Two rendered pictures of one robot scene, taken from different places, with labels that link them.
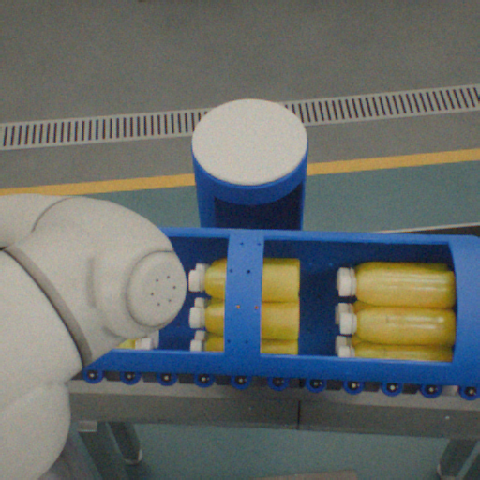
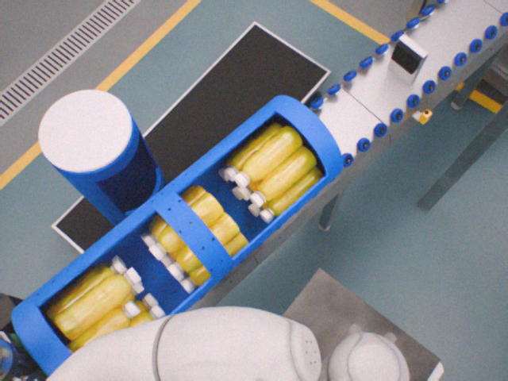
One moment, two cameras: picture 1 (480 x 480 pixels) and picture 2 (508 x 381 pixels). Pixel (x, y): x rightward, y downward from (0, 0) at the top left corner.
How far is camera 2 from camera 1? 0.38 m
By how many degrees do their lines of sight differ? 25
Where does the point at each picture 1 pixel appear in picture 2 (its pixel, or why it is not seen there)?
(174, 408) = not seen: hidden behind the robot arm
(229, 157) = (85, 152)
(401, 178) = (150, 63)
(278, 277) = (205, 209)
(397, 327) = (286, 180)
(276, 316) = (221, 231)
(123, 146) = not seen: outside the picture
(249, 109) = (64, 108)
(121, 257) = (279, 363)
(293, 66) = (14, 35)
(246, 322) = (214, 252)
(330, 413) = (271, 246)
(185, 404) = not seen: hidden behind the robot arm
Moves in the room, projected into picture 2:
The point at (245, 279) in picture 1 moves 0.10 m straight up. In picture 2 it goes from (193, 229) to (186, 217)
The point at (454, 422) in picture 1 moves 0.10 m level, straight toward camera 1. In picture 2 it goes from (329, 195) to (337, 225)
